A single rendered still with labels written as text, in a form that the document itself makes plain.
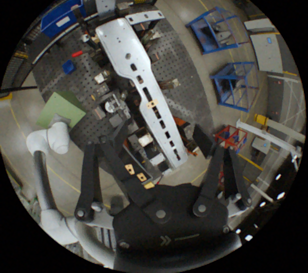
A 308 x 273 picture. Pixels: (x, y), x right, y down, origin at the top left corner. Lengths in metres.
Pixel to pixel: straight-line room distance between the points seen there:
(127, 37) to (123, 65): 0.21
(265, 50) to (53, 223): 8.54
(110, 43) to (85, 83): 0.45
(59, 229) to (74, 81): 1.03
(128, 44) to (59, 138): 0.76
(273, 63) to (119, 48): 8.06
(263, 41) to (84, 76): 8.16
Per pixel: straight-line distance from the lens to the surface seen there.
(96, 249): 0.33
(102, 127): 0.99
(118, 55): 0.65
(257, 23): 7.95
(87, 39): 0.48
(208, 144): 0.15
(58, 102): 0.83
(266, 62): 8.16
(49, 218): 0.59
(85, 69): 0.99
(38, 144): 0.79
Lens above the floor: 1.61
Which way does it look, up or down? 65 degrees down
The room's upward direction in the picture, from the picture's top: 133 degrees clockwise
